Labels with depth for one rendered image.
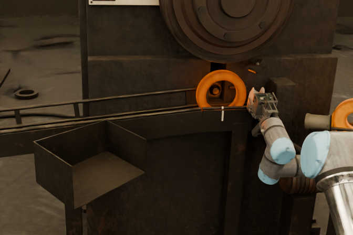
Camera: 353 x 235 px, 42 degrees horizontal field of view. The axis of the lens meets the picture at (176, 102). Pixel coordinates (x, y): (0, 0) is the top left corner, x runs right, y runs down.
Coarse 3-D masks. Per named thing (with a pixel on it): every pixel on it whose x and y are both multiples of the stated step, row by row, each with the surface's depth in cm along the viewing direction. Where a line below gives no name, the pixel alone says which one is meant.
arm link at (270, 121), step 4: (268, 120) 153; (272, 120) 153; (276, 120) 153; (280, 120) 154; (264, 124) 153; (268, 124) 152; (272, 124) 151; (276, 124) 151; (280, 124) 152; (264, 128) 153
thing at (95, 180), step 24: (48, 144) 139; (72, 144) 146; (96, 144) 153; (120, 144) 150; (144, 144) 140; (48, 168) 132; (72, 168) 146; (96, 168) 146; (120, 168) 146; (144, 168) 143; (72, 192) 125; (96, 192) 134; (96, 216) 144
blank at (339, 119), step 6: (342, 102) 164; (348, 102) 162; (336, 108) 166; (342, 108) 163; (348, 108) 163; (336, 114) 165; (342, 114) 164; (348, 114) 163; (336, 120) 166; (342, 120) 165; (336, 126) 166; (342, 126) 165; (348, 126) 165
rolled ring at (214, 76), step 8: (216, 72) 166; (224, 72) 166; (232, 72) 168; (208, 80) 166; (216, 80) 167; (232, 80) 168; (240, 80) 168; (200, 88) 167; (208, 88) 168; (240, 88) 169; (200, 96) 168; (240, 96) 170; (200, 104) 169; (208, 104) 170; (232, 104) 173; (240, 104) 172
